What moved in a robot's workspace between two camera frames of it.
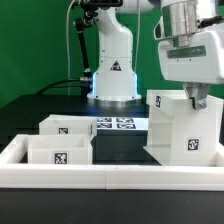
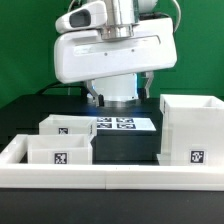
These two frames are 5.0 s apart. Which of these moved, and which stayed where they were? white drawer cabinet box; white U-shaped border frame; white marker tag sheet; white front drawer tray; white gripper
Moved: white drawer cabinet box; white gripper
Stayed: white front drawer tray; white U-shaped border frame; white marker tag sheet
